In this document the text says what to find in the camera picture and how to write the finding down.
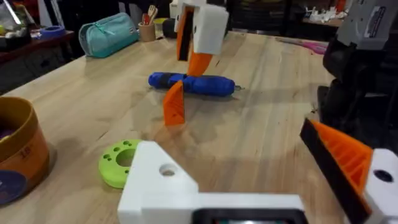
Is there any wooden cup with utensils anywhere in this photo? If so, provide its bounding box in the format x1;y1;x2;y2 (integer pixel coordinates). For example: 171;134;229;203
137;4;159;43

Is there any orange ribbed wedge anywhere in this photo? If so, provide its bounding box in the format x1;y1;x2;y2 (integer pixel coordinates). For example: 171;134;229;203
162;80;186;127

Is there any white orange left gripper right finger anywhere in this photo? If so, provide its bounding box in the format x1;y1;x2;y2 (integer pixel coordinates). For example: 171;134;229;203
299;118;398;224

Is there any finger of the white orange right gripper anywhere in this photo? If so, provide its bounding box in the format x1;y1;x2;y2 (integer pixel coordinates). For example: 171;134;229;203
174;2;195;62
186;2;230;78

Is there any blue tape roll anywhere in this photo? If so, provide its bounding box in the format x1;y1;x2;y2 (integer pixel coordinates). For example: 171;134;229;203
38;25;67;40

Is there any heap of white parts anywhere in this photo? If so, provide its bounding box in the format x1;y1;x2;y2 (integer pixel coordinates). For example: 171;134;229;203
304;5;349;23

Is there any orange gold toy tub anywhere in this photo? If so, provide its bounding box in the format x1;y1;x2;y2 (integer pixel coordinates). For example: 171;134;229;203
0;96;50;207

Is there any teal zip bag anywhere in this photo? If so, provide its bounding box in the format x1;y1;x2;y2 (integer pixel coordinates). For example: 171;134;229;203
78;12;141;59

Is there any dark side table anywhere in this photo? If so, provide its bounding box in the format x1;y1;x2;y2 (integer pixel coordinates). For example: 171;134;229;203
0;30;76;95

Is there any blue electric screwdriver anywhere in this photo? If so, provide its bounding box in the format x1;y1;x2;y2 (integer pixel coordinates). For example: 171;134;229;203
147;72;243;98

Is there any bare white left gripper left finger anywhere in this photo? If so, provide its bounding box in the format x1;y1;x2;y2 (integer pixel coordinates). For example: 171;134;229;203
117;141;200;224

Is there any green disc with holes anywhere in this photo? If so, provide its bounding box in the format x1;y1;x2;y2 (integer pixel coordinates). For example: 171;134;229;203
98;138;144;190

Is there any black round container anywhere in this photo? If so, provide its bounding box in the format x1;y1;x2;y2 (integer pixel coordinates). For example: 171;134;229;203
161;18;178;40

